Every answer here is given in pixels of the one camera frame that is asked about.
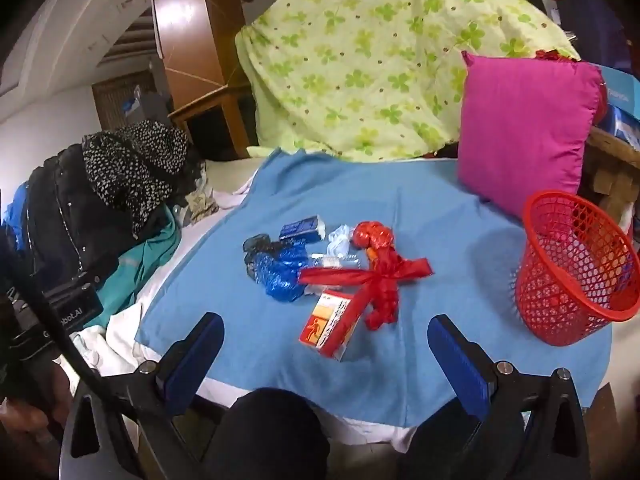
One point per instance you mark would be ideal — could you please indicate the white blue package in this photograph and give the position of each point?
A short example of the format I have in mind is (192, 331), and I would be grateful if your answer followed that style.
(622, 127)

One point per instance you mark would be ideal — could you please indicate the clear plastic wrapper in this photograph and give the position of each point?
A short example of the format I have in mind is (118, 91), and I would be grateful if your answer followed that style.
(332, 262)

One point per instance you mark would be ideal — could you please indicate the white plastic bag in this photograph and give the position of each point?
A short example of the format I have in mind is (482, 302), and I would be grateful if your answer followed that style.
(341, 241)

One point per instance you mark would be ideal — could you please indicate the person's left leg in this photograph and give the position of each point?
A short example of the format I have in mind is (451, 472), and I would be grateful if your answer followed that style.
(270, 435)

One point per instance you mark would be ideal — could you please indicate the orange plastic wrapper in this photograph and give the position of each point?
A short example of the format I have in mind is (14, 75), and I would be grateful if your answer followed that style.
(373, 256)

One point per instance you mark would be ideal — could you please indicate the blue cardboard box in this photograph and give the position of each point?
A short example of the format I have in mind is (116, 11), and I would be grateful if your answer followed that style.
(622, 90)

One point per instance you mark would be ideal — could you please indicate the black jacket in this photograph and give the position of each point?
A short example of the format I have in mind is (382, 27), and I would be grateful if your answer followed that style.
(65, 210)

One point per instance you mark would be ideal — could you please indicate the blue blanket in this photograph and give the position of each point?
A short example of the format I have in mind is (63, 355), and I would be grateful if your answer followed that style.
(440, 230)

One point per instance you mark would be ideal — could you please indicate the red mesh basket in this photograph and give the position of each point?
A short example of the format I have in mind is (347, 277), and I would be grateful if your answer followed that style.
(545, 302)

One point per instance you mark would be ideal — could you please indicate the person's leg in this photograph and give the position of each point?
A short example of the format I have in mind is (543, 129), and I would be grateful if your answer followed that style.
(435, 455)
(270, 435)

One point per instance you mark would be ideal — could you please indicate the wooden table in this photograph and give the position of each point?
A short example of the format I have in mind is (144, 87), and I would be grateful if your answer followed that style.
(615, 152)

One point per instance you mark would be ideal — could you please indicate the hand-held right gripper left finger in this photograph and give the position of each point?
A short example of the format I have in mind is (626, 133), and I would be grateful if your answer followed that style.
(197, 355)

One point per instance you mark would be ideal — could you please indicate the green floral quilt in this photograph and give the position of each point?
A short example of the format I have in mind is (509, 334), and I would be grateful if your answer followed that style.
(360, 60)

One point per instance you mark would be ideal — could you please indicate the pink pillow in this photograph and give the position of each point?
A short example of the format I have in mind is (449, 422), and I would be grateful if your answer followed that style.
(525, 130)

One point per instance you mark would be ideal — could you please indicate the blue plastic bag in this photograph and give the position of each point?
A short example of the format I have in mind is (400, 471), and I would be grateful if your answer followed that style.
(285, 275)

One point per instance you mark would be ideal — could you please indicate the orange white medicine box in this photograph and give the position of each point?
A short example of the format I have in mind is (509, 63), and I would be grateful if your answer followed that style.
(330, 330)

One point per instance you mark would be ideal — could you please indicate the brown lattice door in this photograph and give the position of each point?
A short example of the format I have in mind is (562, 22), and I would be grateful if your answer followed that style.
(107, 105)

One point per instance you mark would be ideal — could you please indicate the white tissue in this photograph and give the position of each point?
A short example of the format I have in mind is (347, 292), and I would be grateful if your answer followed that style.
(323, 225)

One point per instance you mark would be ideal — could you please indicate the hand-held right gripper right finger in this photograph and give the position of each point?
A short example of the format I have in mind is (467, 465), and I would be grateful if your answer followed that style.
(460, 360)

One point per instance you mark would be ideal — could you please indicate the red ribbon bow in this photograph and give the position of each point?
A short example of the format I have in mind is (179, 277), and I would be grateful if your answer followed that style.
(385, 270)

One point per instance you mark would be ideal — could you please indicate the small blue box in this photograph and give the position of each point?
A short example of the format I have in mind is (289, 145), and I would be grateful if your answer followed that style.
(299, 228)

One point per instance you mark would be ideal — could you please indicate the teal garment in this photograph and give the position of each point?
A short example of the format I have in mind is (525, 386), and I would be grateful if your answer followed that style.
(145, 260)

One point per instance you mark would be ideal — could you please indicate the beige patterned cloth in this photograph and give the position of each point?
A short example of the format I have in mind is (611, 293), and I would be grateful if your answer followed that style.
(200, 205)

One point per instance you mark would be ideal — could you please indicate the person's right leg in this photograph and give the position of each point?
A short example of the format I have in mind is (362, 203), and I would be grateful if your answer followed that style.
(435, 455)

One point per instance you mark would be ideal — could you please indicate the black plastic bag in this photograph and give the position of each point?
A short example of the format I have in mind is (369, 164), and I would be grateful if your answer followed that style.
(257, 245)

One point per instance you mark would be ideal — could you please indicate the black white dotted garment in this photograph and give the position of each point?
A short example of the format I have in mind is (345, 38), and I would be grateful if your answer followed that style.
(125, 170)

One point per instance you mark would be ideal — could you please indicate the blue garment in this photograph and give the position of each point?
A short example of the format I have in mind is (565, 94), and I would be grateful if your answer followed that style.
(12, 210)

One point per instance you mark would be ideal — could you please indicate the white bed sheet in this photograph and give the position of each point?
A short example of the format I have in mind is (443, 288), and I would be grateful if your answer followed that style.
(120, 332)

